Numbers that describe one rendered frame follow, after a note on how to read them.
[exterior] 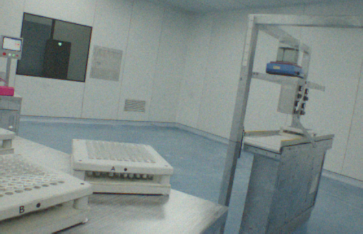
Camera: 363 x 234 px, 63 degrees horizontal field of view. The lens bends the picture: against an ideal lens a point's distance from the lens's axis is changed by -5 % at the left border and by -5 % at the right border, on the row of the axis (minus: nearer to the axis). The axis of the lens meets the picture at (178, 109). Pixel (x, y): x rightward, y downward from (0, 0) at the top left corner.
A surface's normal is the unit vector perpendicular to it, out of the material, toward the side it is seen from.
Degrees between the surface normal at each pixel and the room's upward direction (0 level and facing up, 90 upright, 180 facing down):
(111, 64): 90
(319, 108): 90
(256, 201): 90
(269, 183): 90
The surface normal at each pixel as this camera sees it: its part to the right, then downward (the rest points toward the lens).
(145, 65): 0.62, 0.16
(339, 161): -0.78, -0.06
